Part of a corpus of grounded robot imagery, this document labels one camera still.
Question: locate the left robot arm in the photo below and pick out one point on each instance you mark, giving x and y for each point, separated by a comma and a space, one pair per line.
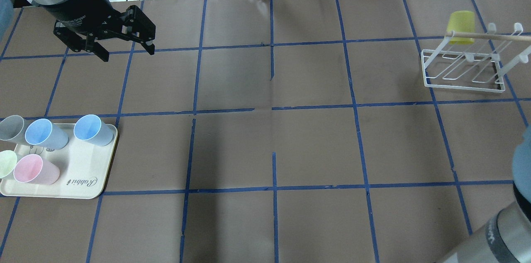
7, 11

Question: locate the cream plastic tray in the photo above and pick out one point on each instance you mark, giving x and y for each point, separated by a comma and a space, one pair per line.
83, 169

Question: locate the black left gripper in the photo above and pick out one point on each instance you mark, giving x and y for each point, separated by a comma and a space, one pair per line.
76, 0

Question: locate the pale green plastic cup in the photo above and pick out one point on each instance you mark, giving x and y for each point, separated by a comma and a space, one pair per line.
8, 161

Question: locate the pink plastic cup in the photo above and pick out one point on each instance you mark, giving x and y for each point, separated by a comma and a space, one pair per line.
34, 169

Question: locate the grey plastic cup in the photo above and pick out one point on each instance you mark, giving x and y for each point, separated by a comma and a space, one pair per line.
13, 128

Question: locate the light blue cup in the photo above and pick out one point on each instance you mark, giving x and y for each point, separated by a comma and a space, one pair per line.
91, 129
43, 132

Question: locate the yellow plastic cup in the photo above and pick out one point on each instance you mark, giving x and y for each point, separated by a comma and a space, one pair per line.
461, 21

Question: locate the light blue cup middle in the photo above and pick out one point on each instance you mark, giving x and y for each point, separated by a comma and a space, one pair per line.
43, 132

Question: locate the white wire cup rack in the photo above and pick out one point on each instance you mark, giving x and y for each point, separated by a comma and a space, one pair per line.
481, 66

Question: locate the light blue cup front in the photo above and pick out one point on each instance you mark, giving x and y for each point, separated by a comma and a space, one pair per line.
91, 129

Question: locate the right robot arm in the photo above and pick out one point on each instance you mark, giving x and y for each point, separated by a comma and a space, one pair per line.
506, 237

